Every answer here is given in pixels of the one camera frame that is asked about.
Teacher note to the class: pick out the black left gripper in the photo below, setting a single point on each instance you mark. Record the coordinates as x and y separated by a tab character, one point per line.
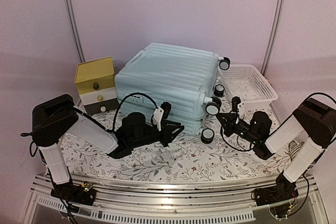
167	137

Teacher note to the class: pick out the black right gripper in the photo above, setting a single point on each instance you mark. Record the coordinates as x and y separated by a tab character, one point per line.
228	125

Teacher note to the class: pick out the light blue hard-shell suitcase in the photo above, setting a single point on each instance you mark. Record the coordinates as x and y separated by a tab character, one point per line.
184	77

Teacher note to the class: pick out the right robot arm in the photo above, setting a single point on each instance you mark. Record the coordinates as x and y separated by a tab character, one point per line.
313	117

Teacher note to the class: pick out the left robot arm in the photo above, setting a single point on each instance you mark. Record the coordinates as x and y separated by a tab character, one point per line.
54	119

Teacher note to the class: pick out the floral white tablecloth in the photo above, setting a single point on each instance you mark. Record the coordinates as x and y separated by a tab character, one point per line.
186	159

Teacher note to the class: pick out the white plastic mesh basket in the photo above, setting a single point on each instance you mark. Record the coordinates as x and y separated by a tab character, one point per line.
246	82

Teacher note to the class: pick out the striped woven cup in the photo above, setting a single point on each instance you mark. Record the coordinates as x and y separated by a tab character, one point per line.
294	147

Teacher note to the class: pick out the yellow white drawer organizer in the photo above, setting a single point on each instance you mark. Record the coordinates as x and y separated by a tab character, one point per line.
95	84

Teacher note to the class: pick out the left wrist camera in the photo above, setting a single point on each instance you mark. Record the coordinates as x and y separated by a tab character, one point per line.
160	114

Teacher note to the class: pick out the right wall aluminium post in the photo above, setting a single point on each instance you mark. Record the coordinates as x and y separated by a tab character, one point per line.
272	36

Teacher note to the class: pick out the wall aluminium post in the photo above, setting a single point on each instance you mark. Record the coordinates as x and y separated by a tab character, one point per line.
272	36
74	30

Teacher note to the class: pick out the aluminium front rail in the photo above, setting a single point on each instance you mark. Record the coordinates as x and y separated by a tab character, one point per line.
126	201

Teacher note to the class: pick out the left wall aluminium post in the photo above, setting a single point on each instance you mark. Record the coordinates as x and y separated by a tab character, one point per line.
74	30

